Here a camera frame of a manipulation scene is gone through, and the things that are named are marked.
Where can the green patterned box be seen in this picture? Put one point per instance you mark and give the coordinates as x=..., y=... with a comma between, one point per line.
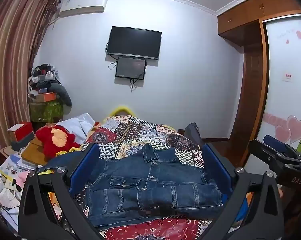
x=46, y=111

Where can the orange box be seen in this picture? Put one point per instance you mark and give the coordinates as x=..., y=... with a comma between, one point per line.
x=46, y=97

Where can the yellow plush cushion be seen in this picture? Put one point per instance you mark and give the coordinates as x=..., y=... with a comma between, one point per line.
x=121, y=110

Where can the wooden overhead cabinet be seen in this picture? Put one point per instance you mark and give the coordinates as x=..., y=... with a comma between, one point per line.
x=250, y=12

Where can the patchwork printed blanket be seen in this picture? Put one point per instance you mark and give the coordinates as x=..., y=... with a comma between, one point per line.
x=145, y=135

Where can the red and white box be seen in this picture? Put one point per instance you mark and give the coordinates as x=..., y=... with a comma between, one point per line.
x=21, y=131

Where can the striped brown curtain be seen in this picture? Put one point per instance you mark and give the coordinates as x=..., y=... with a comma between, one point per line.
x=13, y=55

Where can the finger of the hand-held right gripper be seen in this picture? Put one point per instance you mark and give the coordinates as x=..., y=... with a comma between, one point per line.
x=275, y=143
x=264, y=155

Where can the grey cloth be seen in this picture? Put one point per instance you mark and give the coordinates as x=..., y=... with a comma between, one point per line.
x=63, y=92

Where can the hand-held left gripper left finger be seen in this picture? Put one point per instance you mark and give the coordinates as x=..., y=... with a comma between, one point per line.
x=85, y=170

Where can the pile of clutter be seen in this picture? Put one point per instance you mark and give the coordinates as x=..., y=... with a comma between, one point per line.
x=41, y=76

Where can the yellow orange blanket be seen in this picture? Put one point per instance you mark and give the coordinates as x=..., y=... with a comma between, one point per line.
x=34, y=152

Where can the small black monitor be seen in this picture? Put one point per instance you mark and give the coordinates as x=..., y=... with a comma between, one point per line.
x=131, y=68

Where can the white paper bags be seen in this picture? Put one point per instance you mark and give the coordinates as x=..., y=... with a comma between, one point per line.
x=3, y=192

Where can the grey box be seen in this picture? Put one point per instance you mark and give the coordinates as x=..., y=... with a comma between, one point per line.
x=23, y=143

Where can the blue denim jacket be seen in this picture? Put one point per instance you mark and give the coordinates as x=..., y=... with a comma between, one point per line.
x=150, y=187

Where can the red plush toy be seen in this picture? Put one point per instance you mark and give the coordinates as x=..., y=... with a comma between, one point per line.
x=54, y=138

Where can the white pillow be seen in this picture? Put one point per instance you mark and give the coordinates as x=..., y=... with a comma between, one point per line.
x=78, y=123

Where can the white air conditioner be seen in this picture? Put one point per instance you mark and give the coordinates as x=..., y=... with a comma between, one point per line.
x=83, y=5

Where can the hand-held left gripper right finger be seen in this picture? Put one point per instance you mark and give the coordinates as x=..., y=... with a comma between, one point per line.
x=217, y=171

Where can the pile of books and papers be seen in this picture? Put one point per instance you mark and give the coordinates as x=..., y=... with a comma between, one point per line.
x=18, y=162

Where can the dark grey chair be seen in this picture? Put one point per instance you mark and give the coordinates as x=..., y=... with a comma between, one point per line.
x=193, y=131

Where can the black wall television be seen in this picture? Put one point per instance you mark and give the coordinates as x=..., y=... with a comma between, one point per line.
x=134, y=42

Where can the red label sticker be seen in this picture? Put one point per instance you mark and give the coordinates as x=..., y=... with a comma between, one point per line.
x=288, y=76

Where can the brown wooden door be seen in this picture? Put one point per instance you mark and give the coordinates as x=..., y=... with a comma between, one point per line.
x=250, y=92

